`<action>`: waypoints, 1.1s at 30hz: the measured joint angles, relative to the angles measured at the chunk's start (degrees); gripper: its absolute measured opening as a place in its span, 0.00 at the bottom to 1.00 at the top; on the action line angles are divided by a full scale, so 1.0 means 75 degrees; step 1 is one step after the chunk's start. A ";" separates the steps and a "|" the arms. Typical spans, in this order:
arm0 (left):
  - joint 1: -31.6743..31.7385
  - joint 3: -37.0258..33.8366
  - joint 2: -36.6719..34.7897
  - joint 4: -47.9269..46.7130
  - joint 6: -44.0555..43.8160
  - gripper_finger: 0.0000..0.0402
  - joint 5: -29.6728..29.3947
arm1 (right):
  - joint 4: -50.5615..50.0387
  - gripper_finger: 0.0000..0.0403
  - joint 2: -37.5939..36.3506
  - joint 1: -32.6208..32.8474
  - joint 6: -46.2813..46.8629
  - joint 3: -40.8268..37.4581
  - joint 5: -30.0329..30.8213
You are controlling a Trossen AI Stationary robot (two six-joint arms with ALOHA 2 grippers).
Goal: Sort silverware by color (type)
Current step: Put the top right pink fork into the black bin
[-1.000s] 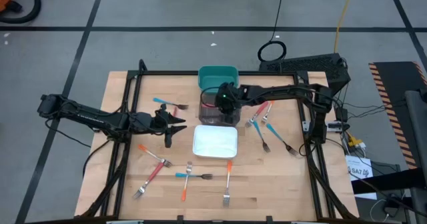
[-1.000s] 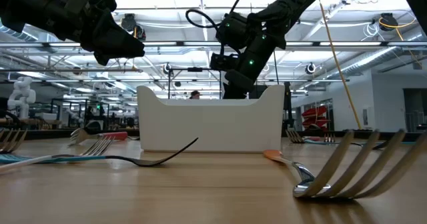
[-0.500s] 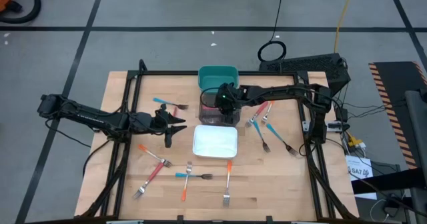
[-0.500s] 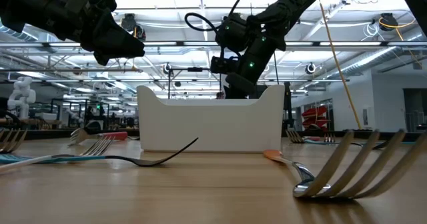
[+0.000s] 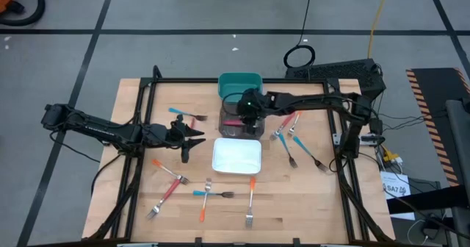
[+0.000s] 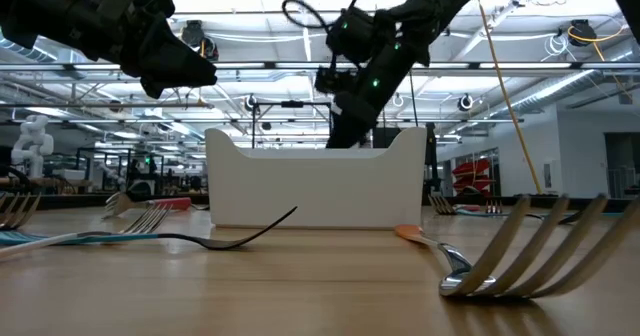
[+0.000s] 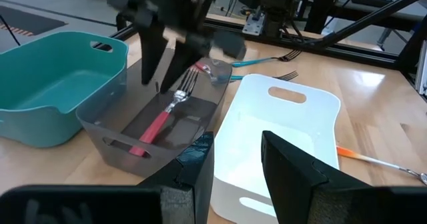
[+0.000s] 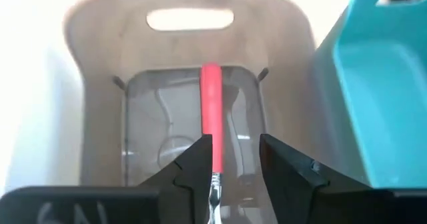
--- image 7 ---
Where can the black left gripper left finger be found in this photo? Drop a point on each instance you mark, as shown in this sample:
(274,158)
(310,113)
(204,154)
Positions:
(187,190)

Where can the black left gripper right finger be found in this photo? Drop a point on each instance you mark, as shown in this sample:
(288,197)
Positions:
(300,197)

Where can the black mat with hazard stripes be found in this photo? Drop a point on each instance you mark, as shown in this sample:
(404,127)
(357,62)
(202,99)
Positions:
(33,20)

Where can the black aluminium table frame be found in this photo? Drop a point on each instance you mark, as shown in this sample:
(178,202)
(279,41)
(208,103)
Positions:
(367,19)

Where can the silver metal strip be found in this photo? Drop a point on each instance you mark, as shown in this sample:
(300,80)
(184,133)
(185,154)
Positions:
(423,70)

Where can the teal plastic bin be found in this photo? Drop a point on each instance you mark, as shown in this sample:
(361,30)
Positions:
(50,94)

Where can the white plastic bin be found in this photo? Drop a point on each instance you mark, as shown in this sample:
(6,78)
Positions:
(267,110)

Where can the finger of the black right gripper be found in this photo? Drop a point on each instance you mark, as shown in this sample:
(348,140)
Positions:
(181,64)
(151,54)

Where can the grey translucent plastic bin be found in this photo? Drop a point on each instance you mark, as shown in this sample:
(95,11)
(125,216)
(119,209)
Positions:
(100,134)

